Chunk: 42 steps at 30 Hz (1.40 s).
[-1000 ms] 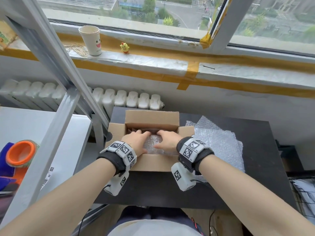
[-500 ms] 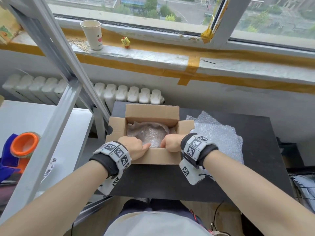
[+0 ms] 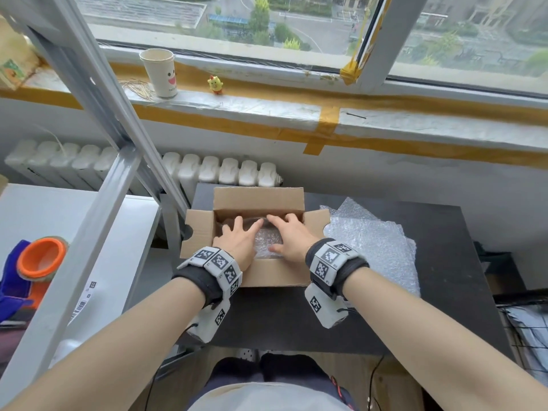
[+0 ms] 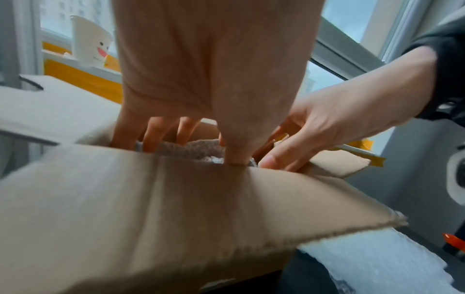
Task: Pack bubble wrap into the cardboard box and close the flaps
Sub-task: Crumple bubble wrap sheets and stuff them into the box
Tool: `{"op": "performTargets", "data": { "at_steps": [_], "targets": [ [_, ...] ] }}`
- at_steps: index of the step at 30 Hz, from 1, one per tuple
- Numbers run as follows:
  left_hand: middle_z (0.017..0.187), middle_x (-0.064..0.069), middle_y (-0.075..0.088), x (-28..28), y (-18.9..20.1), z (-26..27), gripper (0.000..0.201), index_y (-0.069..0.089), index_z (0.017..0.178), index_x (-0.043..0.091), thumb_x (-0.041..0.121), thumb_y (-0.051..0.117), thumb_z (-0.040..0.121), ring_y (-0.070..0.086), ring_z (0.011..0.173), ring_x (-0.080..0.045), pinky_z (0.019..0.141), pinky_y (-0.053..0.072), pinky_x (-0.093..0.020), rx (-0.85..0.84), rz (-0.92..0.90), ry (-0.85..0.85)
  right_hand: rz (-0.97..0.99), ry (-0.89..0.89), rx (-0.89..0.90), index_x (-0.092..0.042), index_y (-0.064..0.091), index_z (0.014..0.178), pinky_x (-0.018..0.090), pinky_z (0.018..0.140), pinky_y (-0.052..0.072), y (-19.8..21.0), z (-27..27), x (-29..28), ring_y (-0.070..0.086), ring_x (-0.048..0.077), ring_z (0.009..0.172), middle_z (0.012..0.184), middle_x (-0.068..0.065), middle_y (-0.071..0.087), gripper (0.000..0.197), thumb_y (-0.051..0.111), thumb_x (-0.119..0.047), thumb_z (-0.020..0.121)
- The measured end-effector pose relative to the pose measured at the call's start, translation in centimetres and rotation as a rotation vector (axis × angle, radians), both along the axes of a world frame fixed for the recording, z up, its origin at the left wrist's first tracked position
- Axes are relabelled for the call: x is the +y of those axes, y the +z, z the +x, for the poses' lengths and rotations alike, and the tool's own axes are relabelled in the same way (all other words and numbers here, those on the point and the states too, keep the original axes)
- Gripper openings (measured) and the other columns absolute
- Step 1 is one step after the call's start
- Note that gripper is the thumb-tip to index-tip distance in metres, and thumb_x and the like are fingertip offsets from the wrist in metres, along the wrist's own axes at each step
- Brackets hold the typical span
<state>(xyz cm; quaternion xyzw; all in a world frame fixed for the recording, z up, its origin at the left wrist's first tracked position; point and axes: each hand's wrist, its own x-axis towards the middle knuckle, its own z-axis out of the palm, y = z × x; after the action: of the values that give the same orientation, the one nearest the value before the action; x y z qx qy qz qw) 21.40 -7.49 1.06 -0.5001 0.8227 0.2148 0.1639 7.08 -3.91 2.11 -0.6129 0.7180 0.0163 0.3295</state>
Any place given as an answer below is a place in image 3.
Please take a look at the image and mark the person's left hand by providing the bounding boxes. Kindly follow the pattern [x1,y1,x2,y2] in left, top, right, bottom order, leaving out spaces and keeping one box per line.
[212,216,264,275]

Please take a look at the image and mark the person's right hand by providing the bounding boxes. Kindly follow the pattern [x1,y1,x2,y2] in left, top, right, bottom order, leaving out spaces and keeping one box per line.
[266,212,324,267]

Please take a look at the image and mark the brown cardboard box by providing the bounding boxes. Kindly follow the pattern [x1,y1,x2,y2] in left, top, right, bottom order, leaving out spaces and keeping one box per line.
[179,186,332,288]

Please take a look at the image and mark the person's left forearm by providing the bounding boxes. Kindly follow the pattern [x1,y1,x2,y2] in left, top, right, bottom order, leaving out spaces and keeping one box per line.
[0,276,207,411]

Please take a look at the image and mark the person's right forearm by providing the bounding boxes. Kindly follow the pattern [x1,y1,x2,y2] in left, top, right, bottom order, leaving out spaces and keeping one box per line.
[342,267,548,411]

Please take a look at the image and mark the person's dark trousers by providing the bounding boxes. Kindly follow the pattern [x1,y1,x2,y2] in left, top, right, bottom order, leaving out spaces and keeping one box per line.
[196,353,356,411]

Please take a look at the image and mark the person's white shirt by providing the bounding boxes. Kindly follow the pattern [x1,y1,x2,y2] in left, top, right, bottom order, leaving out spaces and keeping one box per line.
[186,382,356,411]

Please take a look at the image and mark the black wristband with marker tiles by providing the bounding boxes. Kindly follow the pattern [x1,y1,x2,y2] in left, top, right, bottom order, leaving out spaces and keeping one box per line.
[304,238,370,300]
[172,245,244,311]

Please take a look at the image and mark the white radiator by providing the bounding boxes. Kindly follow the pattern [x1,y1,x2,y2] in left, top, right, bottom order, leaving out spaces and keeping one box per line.
[4,139,284,206]

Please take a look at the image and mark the short yellow tape strip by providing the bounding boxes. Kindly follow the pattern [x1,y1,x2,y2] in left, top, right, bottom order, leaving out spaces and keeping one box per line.
[303,106,341,156]

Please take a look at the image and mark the white barcode label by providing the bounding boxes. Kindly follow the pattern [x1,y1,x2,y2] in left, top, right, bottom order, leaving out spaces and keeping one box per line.
[67,280,98,326]

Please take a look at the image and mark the long yellow tape strip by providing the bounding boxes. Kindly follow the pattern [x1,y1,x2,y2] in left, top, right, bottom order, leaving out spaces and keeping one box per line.
[107,62,548,124]
[0,87,548,170]

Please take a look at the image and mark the white window sill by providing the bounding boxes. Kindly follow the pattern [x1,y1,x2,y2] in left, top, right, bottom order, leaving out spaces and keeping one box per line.
[21,66,548,155]

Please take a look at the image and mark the bundle of thin straw sticks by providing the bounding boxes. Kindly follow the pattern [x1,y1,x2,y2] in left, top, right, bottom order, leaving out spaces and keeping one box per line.
[118,78,155,101]

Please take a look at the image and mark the paper cup with smiley face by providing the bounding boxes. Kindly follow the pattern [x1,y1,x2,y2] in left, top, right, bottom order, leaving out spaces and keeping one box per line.
[139,48,179,99]

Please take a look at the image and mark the blue orange tape dispenser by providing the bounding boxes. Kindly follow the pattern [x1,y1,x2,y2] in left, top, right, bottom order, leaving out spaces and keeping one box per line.
[0,236,69,326]

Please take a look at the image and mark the brown storage carton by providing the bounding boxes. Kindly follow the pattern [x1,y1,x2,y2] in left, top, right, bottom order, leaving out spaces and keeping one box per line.
[486,269,527,296]

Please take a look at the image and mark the black bag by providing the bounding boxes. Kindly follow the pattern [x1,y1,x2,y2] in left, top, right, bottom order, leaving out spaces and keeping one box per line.
[0,320,33,364]

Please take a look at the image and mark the white cloth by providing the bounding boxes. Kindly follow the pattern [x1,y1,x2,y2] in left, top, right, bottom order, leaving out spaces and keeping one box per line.
[503,305,548,381]

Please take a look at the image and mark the thin black cable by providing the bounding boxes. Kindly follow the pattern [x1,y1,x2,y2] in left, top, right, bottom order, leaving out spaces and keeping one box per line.
[143,321,200,411]
[338,308,386,411]

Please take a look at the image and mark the white window frame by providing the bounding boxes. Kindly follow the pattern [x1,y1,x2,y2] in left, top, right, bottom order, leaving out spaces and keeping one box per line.
[72,0,548,99]

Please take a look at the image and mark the black wire mesh basket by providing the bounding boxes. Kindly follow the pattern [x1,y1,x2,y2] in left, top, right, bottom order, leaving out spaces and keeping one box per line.
[492,291,548,411]

